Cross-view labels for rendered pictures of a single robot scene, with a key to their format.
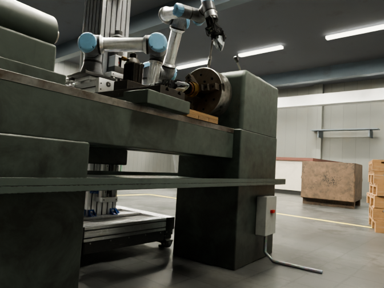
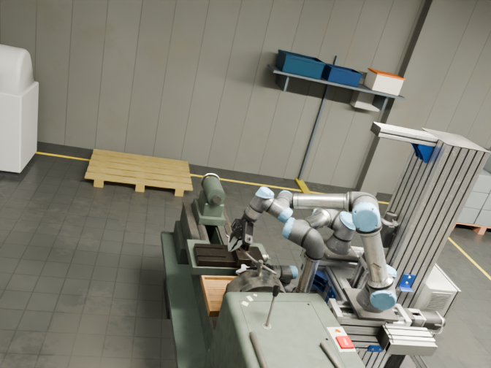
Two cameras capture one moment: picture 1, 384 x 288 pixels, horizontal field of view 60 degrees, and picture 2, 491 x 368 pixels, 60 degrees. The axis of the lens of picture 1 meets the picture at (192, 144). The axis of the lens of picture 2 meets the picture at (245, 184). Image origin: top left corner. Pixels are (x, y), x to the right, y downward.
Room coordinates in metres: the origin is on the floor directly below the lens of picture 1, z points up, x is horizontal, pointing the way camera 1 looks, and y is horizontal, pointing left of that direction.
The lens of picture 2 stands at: (2.92, -1.60, 2.45)
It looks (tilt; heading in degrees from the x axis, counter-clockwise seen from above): 24 degrees down; 124
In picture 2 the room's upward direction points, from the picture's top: 14 degrees clockwise
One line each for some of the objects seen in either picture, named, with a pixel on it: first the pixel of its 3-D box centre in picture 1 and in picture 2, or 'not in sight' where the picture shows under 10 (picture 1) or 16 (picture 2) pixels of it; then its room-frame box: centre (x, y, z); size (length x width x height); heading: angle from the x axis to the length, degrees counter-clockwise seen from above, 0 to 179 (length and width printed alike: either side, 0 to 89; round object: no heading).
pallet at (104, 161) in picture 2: not in sight; (140, 172); (-0.99, 1.74, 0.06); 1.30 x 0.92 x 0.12; 49
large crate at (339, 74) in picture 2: not in sight; (340, 74); (0.35, 3.70, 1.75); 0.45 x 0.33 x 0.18; 49
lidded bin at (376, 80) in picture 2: not in sight; (383, 82); (0.76, 4.18, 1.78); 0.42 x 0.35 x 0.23; 49
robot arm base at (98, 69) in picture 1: (92, 69); (340, 241); (2.16, 0.68, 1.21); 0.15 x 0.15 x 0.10
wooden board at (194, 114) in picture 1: (177, 118); (234, 295); (1.89, 0.09, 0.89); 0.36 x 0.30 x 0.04; 54
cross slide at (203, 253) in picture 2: (139, 96); (229, 255); (1.66, 0.28, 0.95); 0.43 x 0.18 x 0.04; 54
